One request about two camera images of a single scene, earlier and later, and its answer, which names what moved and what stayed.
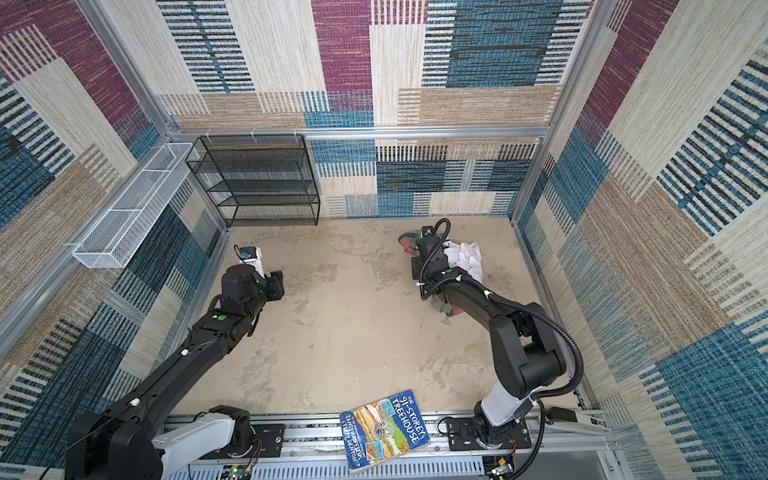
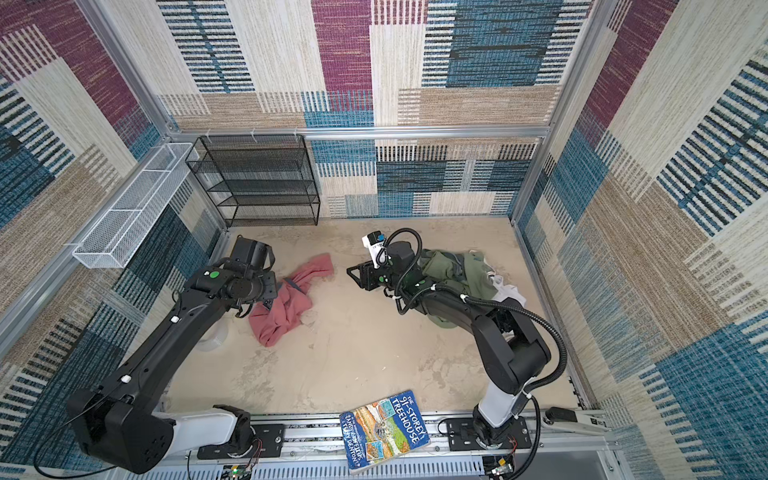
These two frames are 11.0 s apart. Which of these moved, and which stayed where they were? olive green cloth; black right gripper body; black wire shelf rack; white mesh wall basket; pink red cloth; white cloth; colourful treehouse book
Moved: olive green cloth; white cloth; black right gripper body; pink red cloth
Stayed: black wire shelf rack; colourful treehouse book; white mesh wall basket
